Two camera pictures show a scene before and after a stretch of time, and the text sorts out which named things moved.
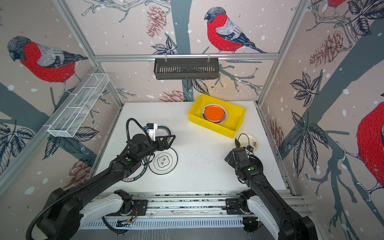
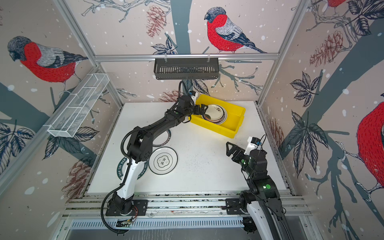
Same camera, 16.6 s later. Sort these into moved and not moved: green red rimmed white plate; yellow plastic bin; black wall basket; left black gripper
Moved: left black gripper
Not moved: yellow plastic bin; black wall basket; green red rimmed white plate
